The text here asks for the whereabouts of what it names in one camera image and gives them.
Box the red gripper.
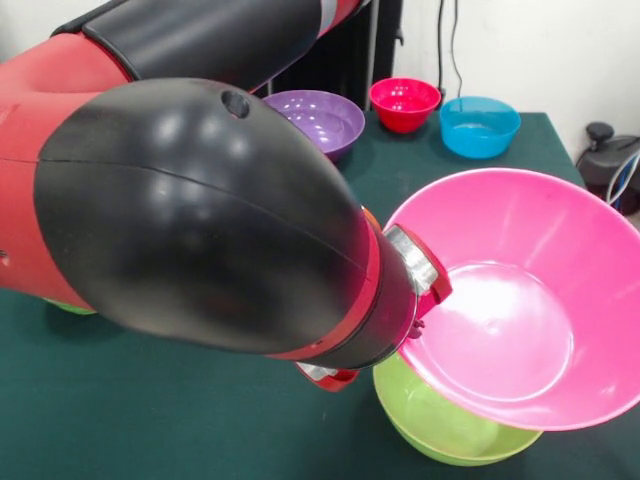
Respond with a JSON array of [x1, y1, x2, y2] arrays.
[[309, 252, 454, 393]]

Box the medium green bowl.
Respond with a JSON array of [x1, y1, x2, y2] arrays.
[[372, 352, 544, 467]]

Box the large pink bowl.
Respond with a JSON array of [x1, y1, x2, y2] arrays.
[[382, 167, 640, 433]]

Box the small blue bowl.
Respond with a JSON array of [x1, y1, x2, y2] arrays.
[[439, 96, 522, 160]]

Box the purple bowl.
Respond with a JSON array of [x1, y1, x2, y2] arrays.
[[262, 89, 366, 164]]

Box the small crimson bowl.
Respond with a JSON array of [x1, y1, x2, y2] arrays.
[[368, 77, 443, 134]]

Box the dark green tablecloth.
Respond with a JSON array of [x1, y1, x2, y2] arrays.
[[0, 107, 640, 480]]

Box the small green bowl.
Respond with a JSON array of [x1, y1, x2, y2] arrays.
[[42, 298, 96, 316]]

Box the blue and white cables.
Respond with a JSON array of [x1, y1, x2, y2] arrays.
[[607, 149, 640, 206]]

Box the black wall cable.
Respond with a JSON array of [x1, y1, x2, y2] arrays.
[[437, 0, 484, 115]]

